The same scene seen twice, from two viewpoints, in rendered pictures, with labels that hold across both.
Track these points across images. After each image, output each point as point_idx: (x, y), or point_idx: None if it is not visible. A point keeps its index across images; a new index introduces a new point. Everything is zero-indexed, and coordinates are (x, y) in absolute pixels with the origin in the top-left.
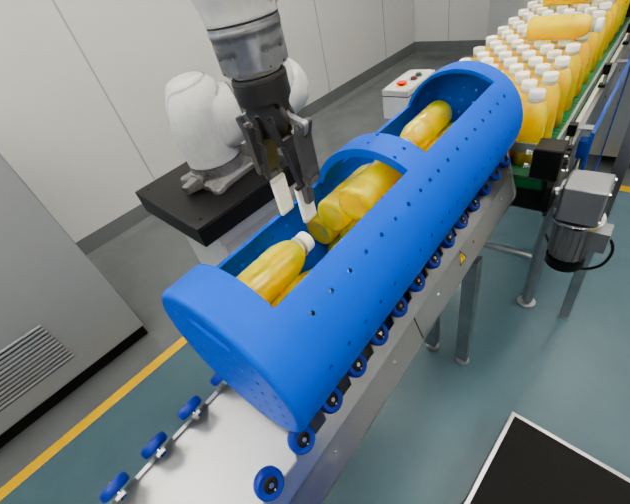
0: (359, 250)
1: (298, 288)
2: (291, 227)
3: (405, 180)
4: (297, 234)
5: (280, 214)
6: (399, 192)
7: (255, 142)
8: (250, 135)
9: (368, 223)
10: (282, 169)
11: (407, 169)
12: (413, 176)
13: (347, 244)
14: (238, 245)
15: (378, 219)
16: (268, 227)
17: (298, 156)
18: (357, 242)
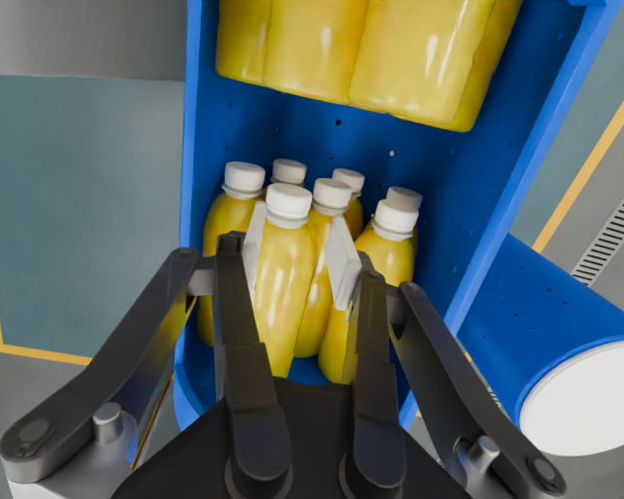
0: (472, 300)
1: (412, 410)
2: (200, 117)
3: (585, 59)
4: (276, 206)
5: (189, 153)
6: (560, 119)
7: (158, 361)
8: (143, 407)
9: (491, 254)
10: (243, 241)
11: (607, 2)
12: (608, 18)
13: (461, 316)
14: None
15: (506, 228)
16: (191, 201)
17: (415, 395)
18: (472, 297)
